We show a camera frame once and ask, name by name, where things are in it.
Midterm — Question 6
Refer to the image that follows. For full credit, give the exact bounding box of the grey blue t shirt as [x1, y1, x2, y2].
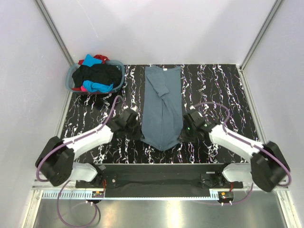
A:
[142, 66, 183, 151]

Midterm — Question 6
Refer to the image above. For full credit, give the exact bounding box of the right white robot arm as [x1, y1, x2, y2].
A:
[180, 109, 291, 192]

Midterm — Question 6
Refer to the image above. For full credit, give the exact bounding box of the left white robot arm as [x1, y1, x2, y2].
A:
[35, 108, 142, 188]

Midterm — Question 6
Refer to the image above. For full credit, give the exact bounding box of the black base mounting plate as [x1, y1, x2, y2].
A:
[75, 163, 243, 198]

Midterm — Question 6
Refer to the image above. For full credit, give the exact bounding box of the pink garment in basket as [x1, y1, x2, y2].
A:
[80, 86, 87, 92]

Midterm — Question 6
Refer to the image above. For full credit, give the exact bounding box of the black t shirt in basket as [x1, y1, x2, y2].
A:
[72, 64, 122, 88]

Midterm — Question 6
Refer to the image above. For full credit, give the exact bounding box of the red t shirt in basket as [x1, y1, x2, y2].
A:
[73, 55, 109, 91]

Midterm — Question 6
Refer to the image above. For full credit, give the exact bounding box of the cyan t shirt in basket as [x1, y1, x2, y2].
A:
[82, 54, 114, 93]

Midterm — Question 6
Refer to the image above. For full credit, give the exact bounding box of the teal plastic laundry basket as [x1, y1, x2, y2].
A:
[65, 60, 125, 95]

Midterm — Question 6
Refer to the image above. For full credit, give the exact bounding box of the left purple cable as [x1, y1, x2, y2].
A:
[35, 96, 128, 226]

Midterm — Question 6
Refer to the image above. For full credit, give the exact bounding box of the aluminium frame rail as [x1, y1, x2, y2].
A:
[32, 172, 289, 200]

